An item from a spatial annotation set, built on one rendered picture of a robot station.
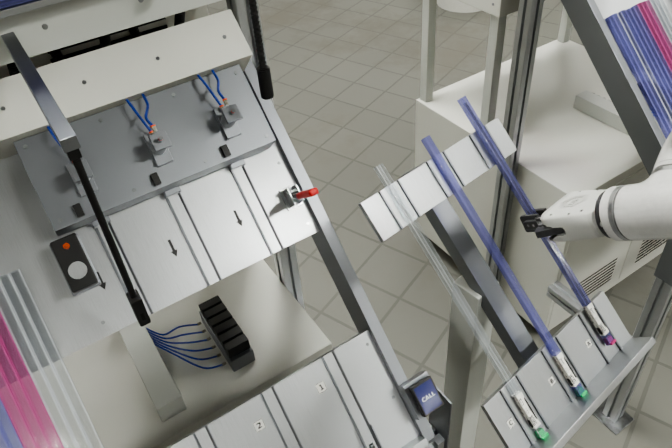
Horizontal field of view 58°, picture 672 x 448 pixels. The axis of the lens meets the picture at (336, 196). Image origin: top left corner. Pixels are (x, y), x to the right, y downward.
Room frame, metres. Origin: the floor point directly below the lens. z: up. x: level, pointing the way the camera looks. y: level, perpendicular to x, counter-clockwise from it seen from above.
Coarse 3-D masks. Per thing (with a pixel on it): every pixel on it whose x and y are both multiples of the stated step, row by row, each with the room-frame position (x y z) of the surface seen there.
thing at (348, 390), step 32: (352, 352) 0.59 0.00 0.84; (288, 384) 0.54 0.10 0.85; (320, 384) 0.54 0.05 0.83; (352, 384) 0.55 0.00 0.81; (384, 384) 0.56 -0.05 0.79; (224, 416) 0.49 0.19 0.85; (256, 416) 0.50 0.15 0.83; (288, 416) 0.50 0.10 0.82; (320, 416) 0.51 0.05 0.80; (352, 416) 0.51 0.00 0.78; (384, 416) 0.52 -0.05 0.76
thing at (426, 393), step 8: (424, 384) 0.54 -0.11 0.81; (432, 384) 0.54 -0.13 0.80; (416, 392) 0.53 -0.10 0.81; (424, 392) 0.53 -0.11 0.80; (432, 392) 0.53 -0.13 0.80; (424, 400) 0.52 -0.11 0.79; (432, 400) 0.52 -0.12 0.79; (440, 400) 0.53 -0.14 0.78; (424, 408) 0.51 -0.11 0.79; (432, 408) 0.51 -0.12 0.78
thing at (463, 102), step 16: (464, 96) 0.92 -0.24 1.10; (464, 112) 0.91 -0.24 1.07; (480, 128) 0.88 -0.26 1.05; (496, 160) 0.84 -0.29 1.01; (512, 176) 0.83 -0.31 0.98; (528, 208) 0.79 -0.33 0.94; (544, 240) 0.75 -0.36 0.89; (560, 256) 0.73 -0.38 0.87; (576, 288) 0.69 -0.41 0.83; (608, 336) 0.64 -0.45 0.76
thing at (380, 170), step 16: (384, 176) 0.76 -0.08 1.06; (400, 208) 0.72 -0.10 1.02; (416, 224) 0.71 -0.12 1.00; (432, 256) 0.67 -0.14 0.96; (448, 272) 0.66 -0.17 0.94; (448, 288) 0.64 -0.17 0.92; (464, 304) 0.62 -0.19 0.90; (480, 336) 0.59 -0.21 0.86; (496, 352) 0.57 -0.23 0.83; (496, 368) 0.55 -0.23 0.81; (512, 384) 0.54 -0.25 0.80; (544, 432) 0.49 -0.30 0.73
